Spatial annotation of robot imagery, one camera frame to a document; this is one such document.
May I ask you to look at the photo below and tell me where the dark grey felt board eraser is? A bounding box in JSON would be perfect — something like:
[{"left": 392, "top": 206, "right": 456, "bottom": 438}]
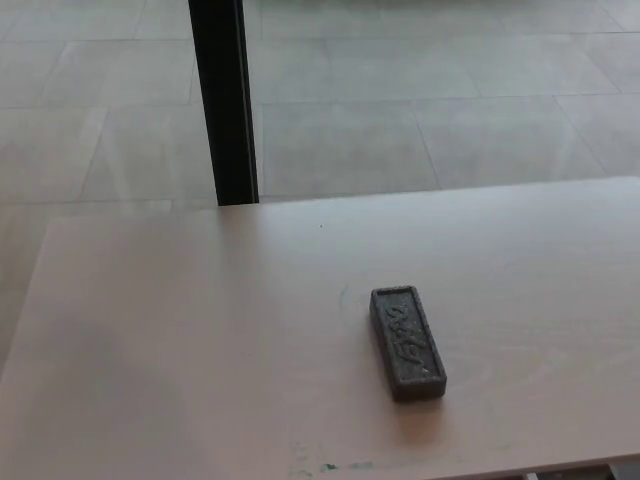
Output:
[{"left": 369, "top": 284, "right": 448, "bottom": 405}]

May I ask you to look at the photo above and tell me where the black vertical metal post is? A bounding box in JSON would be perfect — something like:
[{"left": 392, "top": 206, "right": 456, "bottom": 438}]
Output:
[{"left": 187, "top": 0, "right": 261, "bottom": 208}]

